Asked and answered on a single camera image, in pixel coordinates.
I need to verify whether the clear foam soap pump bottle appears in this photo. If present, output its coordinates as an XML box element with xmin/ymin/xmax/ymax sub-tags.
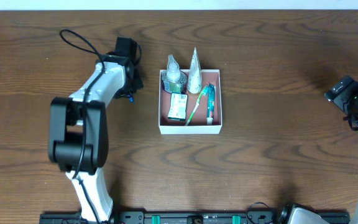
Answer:
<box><xmin>161</xmin><ymin>55</ymin><xmax>187</xmax><ymax>93</ymax></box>

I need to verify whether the white lotion tube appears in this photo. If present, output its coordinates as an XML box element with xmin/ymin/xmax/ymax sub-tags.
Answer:
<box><xmin>187</xmin><ymin>48</ymin><xmax>202</xmax><ymax>95</ymax></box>

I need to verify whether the small white green packet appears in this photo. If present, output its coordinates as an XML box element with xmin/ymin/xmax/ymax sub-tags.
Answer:
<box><xmin>168</xmin><ymin>93</ymin><xmax>188</xmax><ymax>121</ymax></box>

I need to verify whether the green toothbrush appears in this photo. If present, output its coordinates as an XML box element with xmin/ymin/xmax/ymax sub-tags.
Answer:
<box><xmin>185</xmin><ymin>85</ymin><xmax>209</xmax><ymax>126</ymax></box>

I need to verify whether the green toothpaste tube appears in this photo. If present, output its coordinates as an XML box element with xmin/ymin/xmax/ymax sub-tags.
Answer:
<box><xmin>206</xmin><ymin>84</ymin><xmax>216</xmax><ymax>126</ymax></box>

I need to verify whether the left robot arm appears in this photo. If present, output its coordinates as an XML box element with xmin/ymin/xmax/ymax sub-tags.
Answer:
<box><xmin>48</xmin><ymin>37</ymin><xmax>143</xmax><ymax>223</ymax></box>

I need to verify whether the white box with pink interior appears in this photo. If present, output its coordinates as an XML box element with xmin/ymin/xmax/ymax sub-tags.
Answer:
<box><xmin>158</xmin><ymin>70</ymin><xmax>223</xmax><ymax>134</ymax></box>

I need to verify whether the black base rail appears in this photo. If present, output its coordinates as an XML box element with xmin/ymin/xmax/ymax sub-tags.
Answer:
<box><xmin>39</xmin><ymin>210</ymin><xmax>351</xmax><ymax>224</ymax></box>

